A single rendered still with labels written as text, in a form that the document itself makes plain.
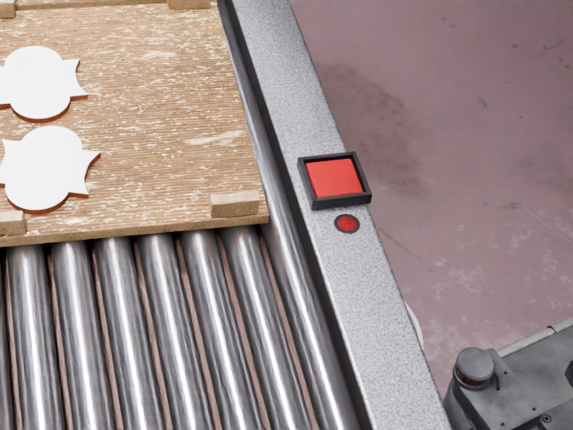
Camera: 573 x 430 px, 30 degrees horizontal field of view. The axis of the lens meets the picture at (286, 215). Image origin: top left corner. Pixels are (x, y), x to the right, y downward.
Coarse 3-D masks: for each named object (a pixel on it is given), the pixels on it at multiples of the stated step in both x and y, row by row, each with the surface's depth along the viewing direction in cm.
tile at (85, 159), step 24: (24, 144) 129; (48, 144) 129; (72, 144) 129; (0, 168) 126; (24, 168) 126; (48, 168) 126; (72, 168) 127; (24, 192) 124; (48, 192) 124; (72, 192) 124
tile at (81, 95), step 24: (24, 48) 140; (0, 72) 137; (24, 72) 137; (48, 72) 138; (72, 72) 138; (0, 96) 134; (24, 96) 134; (48, 96) 135; (72, 96) 135; (24, 120) 133; (48, 120) 133
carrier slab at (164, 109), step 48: (0, 48) 141; (48, 48) 142; (96, 48) 143; (144, 48) 144; (192, 48) 145; (96, 96) 137; (144, 96) 138; (192, 96) 138; (0, 144) 130; (96, 144) 131; (144, 144) 132; (192, 144) 133; (240, 144) 133; (0, 192) 125; (96, 192) 126; (144, 192) 127; (192, 192) 127; (0, 240) 120; (48, 240) 122
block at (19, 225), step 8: (0, 216) 119; (8, 216) 119; (16, 216) 119; (0, 224) 119; (8, 224) 119; (16, 224) 119; (24, 224) 120; (0, 232) 120; (8, 232) 120; (16, 232) 120; (24, 232) 120
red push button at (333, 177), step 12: (312, 168) 133; (324, 168) 133; (336, 168) 133; (348, 168) 133; (312, 180) 131; (324, 180) 132; (336, 180) 132; (348, 180) 132; (324, 192) 130; (336, 192) 130; (348, 192) 131; (360, 192) 131
